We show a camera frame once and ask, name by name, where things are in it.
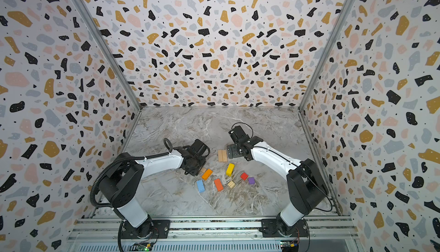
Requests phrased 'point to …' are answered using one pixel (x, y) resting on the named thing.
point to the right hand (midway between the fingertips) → (236, 146)
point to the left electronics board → (142, 246)
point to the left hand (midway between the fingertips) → (206, 163)
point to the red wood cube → (244, 176)
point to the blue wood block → (200, 185)
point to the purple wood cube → (251, 180)
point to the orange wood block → (207, 173)
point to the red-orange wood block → (218, 184)
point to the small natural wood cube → (231, 184)
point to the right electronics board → (289, 245)
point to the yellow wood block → (230, 169)
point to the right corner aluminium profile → (324, 59)
